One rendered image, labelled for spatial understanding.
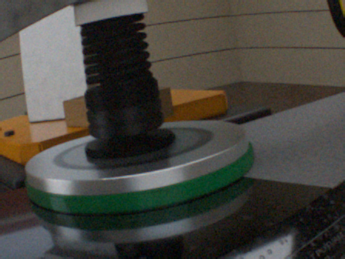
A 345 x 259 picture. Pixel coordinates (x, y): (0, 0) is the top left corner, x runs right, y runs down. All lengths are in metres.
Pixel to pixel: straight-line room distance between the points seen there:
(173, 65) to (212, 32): 0.81
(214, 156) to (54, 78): 0.78
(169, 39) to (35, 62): 6.30
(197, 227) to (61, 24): 0.85
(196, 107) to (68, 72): 0.27
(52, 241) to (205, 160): 0.14
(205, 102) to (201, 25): 6.64
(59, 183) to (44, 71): 0.78
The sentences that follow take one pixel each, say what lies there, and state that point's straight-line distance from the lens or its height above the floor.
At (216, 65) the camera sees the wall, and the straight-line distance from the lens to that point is 7.88.
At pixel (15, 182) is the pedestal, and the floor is 0.73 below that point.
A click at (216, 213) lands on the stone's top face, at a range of 0.40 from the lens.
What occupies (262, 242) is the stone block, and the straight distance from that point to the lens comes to 0.34.
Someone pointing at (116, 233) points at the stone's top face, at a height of 0.81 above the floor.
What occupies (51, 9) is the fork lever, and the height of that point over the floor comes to 0.97.
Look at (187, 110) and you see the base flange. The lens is 1.13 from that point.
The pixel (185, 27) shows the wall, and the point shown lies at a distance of 7.63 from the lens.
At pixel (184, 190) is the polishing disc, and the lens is 0.43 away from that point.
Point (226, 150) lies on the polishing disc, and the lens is 0.46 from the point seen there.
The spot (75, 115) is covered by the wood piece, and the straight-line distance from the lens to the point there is 1.05.
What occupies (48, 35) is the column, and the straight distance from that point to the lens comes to 1.19.
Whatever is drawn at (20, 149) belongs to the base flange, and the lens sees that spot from 1.00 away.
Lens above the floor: 0.94
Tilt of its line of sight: 10 degrees down
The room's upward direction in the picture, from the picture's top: 9 degrees counter-clockwise
